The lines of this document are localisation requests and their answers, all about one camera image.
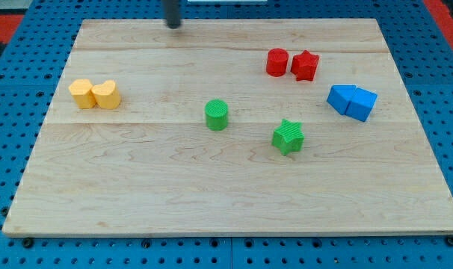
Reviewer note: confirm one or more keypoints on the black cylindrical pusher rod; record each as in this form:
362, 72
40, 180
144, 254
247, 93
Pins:
172, 14

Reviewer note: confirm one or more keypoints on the red star block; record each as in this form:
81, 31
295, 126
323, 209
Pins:
304, 66

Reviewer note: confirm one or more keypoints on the green star block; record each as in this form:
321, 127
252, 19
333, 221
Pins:
288, 137

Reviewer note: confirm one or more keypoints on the yellow heart block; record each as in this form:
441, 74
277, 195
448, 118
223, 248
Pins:
107, 95

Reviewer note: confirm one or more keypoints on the green cylinder block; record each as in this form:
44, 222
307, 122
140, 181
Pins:
216, 112

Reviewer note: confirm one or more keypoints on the red cylinder block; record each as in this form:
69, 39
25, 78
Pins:
277, 61

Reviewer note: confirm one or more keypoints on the yellow pentagon block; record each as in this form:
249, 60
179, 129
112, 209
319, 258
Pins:
81, 91

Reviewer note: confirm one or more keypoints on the light wooden board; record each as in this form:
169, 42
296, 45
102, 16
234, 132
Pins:
151, 167

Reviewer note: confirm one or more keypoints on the blue pentagon block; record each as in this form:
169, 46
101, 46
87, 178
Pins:
340, 96

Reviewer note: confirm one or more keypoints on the blue cube block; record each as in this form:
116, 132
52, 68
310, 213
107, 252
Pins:
361, 104

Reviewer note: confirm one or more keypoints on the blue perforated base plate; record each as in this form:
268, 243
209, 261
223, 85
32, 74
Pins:
34, 59

